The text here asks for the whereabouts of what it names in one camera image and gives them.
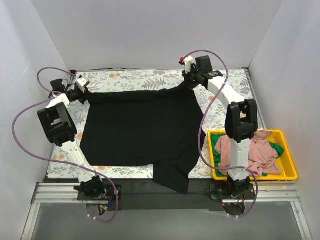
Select green t shirt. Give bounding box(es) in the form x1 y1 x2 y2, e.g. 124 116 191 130
210 134 286 177

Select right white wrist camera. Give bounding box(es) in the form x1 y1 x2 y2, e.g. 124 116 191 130
179 55 196 74

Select yellow plastic bin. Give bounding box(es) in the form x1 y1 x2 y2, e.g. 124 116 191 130
208 130 298 181

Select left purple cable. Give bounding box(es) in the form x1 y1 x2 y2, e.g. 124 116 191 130
11 66 119 223

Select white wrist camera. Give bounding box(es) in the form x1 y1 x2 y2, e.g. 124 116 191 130
179 55 196 74
75 77 90 92

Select purple cable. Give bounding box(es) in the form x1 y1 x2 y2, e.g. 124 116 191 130
181 49 259 219
11 66 119 223

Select pink t shirt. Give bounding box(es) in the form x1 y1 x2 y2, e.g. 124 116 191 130
213 130 282 177

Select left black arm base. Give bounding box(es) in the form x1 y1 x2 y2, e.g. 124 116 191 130
73 176 122 201

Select black t shirt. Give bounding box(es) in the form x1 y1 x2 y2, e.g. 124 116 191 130
80 83 206 194

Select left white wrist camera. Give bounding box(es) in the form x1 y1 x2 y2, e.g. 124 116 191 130
75 77 90 92

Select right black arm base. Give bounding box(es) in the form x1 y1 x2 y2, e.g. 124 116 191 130
204 180 256 201

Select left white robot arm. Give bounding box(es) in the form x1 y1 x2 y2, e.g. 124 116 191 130
37 79 107 200

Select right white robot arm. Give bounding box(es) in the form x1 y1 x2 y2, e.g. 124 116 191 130
179 55 258 199

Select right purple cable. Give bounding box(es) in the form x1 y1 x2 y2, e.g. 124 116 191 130
181 49 259 219

